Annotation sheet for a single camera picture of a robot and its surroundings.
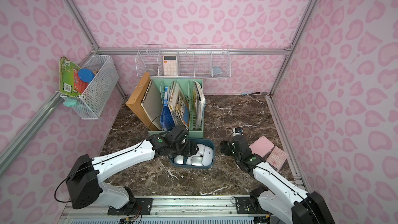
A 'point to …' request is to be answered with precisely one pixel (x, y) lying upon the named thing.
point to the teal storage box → (200, 143)
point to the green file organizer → (194, 89)
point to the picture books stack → (179, 106)
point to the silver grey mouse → (196, 160)
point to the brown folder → (134, 103)
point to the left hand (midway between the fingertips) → (192, 146)
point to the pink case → (262, 146)
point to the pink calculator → (277, 157)
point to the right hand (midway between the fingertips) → (226, 142)
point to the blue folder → (167, 121)
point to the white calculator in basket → (169, 65)
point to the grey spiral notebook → (152, 104)
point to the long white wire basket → (188, 61)
